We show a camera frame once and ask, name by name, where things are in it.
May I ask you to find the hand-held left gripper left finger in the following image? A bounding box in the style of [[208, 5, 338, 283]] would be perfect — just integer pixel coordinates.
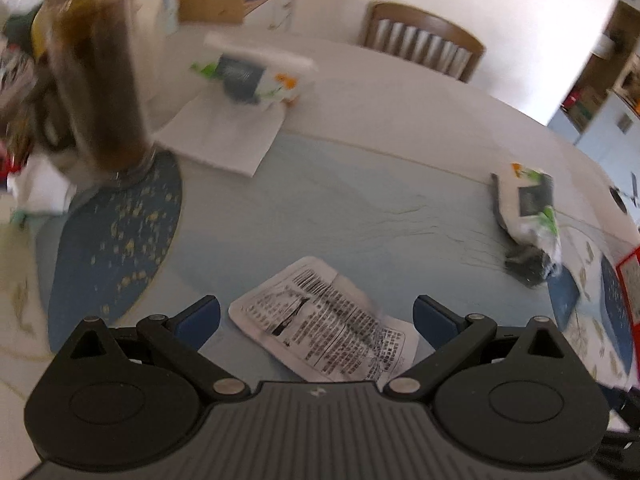
[[67, 295, 251, 403]]

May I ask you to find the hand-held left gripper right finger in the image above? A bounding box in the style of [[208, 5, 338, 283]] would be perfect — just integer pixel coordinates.
[[382, 295, 573, 403]]

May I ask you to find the white printed wrapper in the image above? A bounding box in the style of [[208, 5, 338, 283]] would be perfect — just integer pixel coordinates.
[[228, 256, 421, 392]]

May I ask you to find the red cardboard box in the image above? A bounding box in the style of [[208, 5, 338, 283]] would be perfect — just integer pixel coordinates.
[[614, 247, 640, 327]]

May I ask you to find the white desktop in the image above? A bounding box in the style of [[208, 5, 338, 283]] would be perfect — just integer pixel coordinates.
[[0, 25, 640, 480]]

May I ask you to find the black crumpled wrapper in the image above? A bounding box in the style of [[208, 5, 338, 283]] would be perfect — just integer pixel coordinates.
[[502, 242, 557, 289]]

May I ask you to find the white blue tissue pack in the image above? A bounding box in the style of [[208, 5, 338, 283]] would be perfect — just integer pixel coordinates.
[[190, 49, 317, 109], [490, 162, 565, 273]]

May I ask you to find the white paper sheet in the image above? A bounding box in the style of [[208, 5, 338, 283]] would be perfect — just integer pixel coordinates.
[[152, 95, 287, 178]]

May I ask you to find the black round dish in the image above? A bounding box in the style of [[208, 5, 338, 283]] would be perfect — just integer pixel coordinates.
[[610, 186, 630, 217]]

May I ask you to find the pale blue cabinet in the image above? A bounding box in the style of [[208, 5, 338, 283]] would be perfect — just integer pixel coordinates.
[[547, 87, 640, 178]]

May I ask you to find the glass jar with brown contents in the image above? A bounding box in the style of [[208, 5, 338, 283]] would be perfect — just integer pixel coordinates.
[[42, 0, 157, 187]]

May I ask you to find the wooden chair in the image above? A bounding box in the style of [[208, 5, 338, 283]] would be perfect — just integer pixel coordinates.
[[357, 0, 487, 84]]

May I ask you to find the white drawer cabinet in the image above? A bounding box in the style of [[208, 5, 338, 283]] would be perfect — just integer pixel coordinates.
[[240, 0, 297, 35]]

